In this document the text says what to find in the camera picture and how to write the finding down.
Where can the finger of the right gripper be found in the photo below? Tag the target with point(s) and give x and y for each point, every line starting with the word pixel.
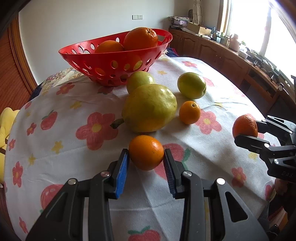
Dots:
pixel 276 126
pixel 253 144

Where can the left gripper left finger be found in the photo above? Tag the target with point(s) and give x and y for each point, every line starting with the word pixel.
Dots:
pixel 62 219

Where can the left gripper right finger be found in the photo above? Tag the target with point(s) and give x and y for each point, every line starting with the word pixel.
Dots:
pixel 230 217

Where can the small tangerine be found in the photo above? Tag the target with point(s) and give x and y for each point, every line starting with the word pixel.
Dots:
pixel 146 152
pixel 245 125
pixel 189 112

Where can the yellow-green pear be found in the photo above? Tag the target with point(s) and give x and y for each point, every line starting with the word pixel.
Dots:
pixel 147 109

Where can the green apple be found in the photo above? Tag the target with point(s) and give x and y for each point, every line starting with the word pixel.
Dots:
pixel 138 79
pixel 191 85

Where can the large orange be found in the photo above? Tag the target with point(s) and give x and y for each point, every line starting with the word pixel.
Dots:
pixel 140 38
pixel 109 46

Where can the large green-yellow pear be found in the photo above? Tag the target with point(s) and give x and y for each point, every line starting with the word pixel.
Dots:
pixel 137 65

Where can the brown wooden cabinet row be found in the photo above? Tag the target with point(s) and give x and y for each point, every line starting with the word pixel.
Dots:
pixel 269 97

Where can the white floral fruit-print cloth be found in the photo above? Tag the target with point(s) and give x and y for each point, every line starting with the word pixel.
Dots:
pixel 65 133

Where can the yellow plush toy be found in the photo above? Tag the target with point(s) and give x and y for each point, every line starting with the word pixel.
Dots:
pixel 7 119

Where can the cardboard box on cabinet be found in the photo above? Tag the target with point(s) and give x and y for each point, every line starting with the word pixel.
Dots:
pixel 201 30

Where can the beige window curtain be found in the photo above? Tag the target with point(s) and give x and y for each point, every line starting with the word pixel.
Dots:
pixel 197 12

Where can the red perforated plastic basket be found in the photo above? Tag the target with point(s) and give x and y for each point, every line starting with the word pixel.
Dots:
pixel 112 69

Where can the white wall switch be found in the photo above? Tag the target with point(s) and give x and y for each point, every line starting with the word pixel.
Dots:
pixel 137 17

